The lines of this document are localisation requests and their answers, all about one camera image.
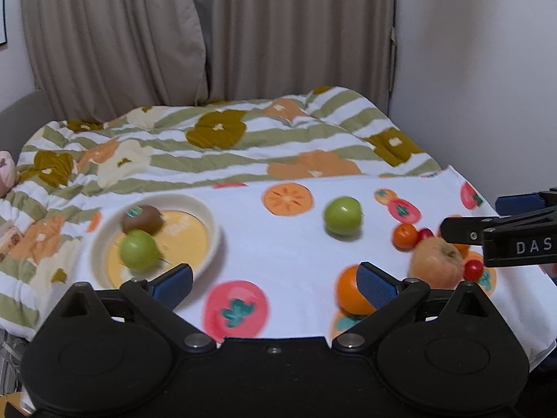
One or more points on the pink plush toy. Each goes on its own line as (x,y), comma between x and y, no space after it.
(5,172)

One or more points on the cream and yellow plate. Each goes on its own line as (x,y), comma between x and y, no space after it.
(191,210)

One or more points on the floral striped blanket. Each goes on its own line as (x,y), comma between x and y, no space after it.
(196,156)

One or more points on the beige patterned cloth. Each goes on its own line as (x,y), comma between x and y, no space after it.
(8,241)

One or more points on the large smooth orange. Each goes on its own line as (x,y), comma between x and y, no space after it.
(348,291)

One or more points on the red cherry tomato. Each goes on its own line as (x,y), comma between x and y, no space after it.
(473,270)
(425,234)

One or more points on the green apple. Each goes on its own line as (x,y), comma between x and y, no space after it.
(139,250)
(343,215)

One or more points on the small mandarin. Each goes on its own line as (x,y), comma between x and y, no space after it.
(405,236)

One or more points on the grey upholstered headboard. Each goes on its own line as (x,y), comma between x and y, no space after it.
(21,117)

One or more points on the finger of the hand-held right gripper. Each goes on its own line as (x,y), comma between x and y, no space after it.
(461,229)
(518,203)

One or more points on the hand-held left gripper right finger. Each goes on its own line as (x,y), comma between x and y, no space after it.
(375,286)

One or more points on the beige curtain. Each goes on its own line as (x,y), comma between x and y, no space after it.
(108,39)
(304,30)

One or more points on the yellow-red apple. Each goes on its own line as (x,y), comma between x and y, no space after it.
(435,263)

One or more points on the white fruit-print cloth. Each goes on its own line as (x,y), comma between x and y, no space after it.
(278,252)

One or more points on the framed wall picture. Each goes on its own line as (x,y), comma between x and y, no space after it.
(3,17)

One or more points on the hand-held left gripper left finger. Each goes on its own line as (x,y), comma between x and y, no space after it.
(172,282)

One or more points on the grey striped cloth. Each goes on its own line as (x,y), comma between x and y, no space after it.
(9,352)

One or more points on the brown kiwi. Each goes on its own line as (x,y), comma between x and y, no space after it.
(141,220)

